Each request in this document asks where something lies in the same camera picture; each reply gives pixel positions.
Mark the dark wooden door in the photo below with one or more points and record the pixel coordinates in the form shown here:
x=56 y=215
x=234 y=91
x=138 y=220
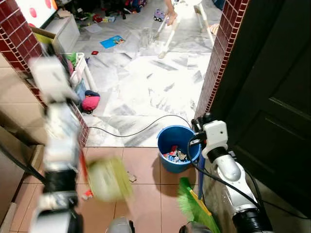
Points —
x=272 y=87

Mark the blue picture book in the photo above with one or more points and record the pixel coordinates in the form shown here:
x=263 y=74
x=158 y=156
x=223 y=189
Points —
x=112 y=41

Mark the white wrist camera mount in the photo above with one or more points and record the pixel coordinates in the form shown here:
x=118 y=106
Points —
x=48 y=77
x=215 y=135

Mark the red and white floor scrap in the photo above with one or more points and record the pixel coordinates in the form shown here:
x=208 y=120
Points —
x=87 y=195

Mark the person's bare leg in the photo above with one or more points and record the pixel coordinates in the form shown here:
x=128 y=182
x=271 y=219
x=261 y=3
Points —
x=171 y=14

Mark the blue cloth bag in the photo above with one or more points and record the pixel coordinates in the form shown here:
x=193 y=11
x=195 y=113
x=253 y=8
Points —
x=80 y=90

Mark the brown cardboard box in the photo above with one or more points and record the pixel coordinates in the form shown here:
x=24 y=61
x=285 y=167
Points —
x=43 y=36

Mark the white high chair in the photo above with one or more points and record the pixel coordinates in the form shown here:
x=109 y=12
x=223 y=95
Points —
x=167 y=36

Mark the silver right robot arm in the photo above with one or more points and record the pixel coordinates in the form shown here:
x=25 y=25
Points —
x=232 y=174

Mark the white toy rack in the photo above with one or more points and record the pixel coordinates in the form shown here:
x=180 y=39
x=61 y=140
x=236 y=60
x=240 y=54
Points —
x=83 y=68

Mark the pink and navy backpack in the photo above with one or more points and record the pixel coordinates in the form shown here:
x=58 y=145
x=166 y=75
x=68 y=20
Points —
x=91 y=102

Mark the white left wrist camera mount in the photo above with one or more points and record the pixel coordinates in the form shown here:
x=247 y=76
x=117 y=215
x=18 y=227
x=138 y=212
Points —
x=48 y=77

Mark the flat screen television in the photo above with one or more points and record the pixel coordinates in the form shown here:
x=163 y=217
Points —
x=36 y=10

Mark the grey left robot leg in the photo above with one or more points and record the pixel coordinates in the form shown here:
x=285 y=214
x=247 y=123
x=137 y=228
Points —
x=120 y=225

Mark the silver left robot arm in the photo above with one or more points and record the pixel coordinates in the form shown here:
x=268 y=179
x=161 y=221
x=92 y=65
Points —
x=60 y=141

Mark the blue plastic bucket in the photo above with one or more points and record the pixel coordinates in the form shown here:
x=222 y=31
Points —
x=172 y=138

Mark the rubbish in bucket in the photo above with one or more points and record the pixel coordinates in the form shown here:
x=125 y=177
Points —
x=176 y=156

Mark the white television cabinet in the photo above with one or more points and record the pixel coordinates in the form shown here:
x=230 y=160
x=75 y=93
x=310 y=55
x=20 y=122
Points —
x=65 y=31

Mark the grey right robot leg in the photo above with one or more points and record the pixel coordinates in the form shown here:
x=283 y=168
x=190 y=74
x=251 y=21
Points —
x=194 y=228

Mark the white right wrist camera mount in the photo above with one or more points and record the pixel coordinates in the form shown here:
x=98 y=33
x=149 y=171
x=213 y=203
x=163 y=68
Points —
x=215 y=135

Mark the grey robot leg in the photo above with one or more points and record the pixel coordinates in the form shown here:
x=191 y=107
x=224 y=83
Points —
x=120 y=225
x=194 y=228

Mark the small toy car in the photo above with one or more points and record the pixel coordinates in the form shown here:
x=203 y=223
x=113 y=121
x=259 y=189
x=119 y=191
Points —
x=159 y=15

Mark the small red floor item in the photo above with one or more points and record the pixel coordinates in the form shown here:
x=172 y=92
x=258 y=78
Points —
x=95 y=52

